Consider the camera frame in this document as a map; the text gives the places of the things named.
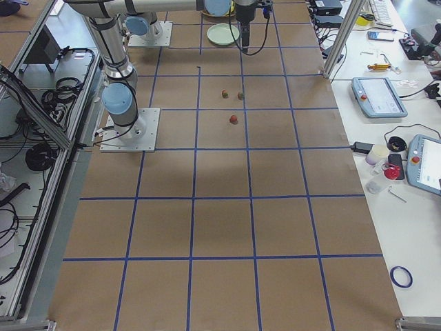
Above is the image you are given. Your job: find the red round object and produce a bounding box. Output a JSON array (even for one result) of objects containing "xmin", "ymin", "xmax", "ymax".
[{"xmin": 383, "ymin": 165, "xmax": 401, "ymax": 180}]

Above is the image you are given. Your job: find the white lilac cup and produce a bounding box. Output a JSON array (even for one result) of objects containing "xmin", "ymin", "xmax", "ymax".
[{"xmin": 365, "ymin": 144, "xmax": 389, "ymax": 166}]

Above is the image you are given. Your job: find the black power adapter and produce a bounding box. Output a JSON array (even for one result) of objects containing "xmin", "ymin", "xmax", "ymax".
[{"xmin": 349, "ymin": 141, "xmax": 373, "ymax": 154}]

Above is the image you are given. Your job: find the black small bowl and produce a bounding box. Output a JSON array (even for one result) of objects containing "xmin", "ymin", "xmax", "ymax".
[{"xmin": 387, "ymin": 136, "xmax": 407, "ymax": 152}]

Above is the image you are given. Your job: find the red strawberry three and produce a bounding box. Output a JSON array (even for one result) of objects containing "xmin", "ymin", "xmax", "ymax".
[{"xmin": 229, "ymin": 114, "xmax": 238, "ymax": 124}]

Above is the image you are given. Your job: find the black smartphone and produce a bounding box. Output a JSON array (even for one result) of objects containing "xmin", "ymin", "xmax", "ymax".
[{"xmin": 388, "ymin": 153, "xmax": 405, "ymax": 180}]

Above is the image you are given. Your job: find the silver allen key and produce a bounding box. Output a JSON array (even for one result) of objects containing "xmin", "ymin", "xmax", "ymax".
[{"xmin": 387, "ymin": 186, "xmax": 407, "ymax": 203}]

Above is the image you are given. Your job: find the far teach pendant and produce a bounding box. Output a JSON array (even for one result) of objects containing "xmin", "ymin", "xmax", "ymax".
[{"xmin": 351, "ymin": 77, "xmax": 408, "ymax": 118}]

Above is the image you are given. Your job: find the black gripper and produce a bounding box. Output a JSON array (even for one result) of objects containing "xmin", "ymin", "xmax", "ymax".
[{"xmin": 235, "ymin": 0, "xmax": 257, "ymax": 52}]

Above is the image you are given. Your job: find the teach pendant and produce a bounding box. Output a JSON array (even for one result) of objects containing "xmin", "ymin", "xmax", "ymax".
[
  {"xmin": 406, "ymin": 134, "xmax": 440, "ymax": 196},
  {"xmin": 351, "ymin": 77, "xmax": 408, "ymax": 118}
]

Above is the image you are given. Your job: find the yellow handled tool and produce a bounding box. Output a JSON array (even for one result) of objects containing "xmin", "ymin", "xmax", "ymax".
[{"xmin": 367, "ymin": 63, "xmax": 391, "ymax": 71}]

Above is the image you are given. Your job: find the light green plate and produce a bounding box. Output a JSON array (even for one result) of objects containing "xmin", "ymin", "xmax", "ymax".
[{"xmin": 207, "ymin": 23, "xmax": 240, "ymax": 46}]

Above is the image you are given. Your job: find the black coiled cable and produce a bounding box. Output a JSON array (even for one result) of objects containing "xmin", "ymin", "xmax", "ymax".
[{"xmin": 25, "ymin": 143, "xmax": 55, "ymax": 173}]

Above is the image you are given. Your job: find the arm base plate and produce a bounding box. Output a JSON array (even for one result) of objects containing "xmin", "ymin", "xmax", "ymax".
[
  {"xmin": 127, "ymin": 21, "xmax": 173, "ymax": 48},
  {"xmin": 99, "ymin": 108, "xmax": 161, "ymax": 152}
]

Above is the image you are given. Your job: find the near teach pendant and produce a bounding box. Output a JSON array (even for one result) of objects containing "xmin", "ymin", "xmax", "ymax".
[{"xmin": 406, "ymin": 134, "xmax": 440, "ymax": 196}]

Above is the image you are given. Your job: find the smartphone with lit screen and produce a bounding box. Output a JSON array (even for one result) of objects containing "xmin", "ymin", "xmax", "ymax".
[{"xmin": 367, "ymin": 31, "xmax": 394, "ymax": 42}]

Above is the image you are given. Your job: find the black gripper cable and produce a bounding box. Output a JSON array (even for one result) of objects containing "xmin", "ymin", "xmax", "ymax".
[{"xmin": 227, "ymin": 0, "xmax": 274, "ymax": 57}]

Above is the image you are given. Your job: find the aluminium frame post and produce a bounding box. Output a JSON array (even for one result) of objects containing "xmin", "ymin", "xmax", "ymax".
[{"xmin": 322, "ymin": 0, "xmax": 365, "ymax": 79}]

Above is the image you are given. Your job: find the blue tape roll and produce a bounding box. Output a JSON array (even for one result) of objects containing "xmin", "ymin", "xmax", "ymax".
[{"xmin": 389, "ymin": 265, "xmax": 413, "ymax": 289}]

